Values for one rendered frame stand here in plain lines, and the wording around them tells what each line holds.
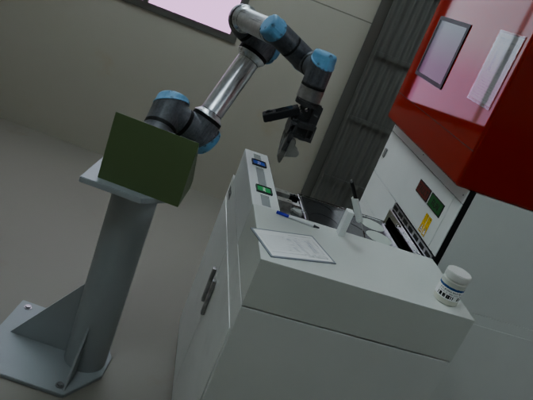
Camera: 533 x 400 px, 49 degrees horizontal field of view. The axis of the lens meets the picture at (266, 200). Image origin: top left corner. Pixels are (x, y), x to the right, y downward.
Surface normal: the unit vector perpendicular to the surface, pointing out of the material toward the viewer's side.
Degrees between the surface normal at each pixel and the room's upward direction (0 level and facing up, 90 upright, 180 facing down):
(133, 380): 0
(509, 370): 90
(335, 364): 90
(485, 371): 90
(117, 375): 0
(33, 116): 90
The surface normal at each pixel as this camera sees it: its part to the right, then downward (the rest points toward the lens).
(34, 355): 0.35, -0.87
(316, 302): 0.07, 0.40
